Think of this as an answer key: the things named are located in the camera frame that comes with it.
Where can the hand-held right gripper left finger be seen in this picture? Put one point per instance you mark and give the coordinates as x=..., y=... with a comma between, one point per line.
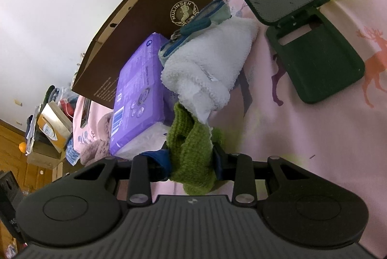
x=160, y=160

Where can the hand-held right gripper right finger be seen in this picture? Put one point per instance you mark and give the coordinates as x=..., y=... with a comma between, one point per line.
x=218, y=160

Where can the green knitted cloth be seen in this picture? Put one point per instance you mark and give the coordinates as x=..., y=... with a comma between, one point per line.
x=190, y=153

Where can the brown cardboard box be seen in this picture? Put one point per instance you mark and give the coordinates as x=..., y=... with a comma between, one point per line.
x=136, y=20

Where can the sage green fabric pouch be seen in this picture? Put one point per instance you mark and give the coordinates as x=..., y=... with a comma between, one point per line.
x=211, y=12

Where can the pink plush toy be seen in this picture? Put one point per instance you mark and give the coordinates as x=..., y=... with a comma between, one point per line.
x=96, y=144

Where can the purple tissue pack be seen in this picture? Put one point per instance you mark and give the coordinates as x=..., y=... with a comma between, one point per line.
x=139, y=89

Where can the white fluffy towel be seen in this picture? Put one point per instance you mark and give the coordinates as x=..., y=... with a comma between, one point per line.
x=211, y=59

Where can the gold tissue box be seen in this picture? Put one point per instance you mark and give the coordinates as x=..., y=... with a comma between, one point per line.
x=53, y=123

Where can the plain cardboard box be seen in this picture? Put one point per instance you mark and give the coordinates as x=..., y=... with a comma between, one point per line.
x=42, y=157

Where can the orange fruit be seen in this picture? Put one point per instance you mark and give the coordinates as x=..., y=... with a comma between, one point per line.
x=23, y=147

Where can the wooden cabinet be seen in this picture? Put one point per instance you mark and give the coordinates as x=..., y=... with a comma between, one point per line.
x=12, y=141

